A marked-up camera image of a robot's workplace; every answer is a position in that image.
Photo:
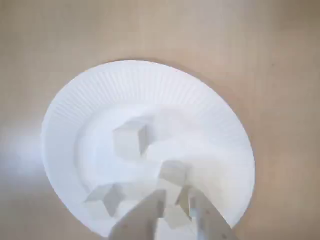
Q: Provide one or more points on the white paper plate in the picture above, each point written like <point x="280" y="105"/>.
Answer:
<point x="100" y="112"/>

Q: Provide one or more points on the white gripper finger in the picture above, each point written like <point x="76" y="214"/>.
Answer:
<point x="140" y="220"/>
<point x="212" y="225"/>

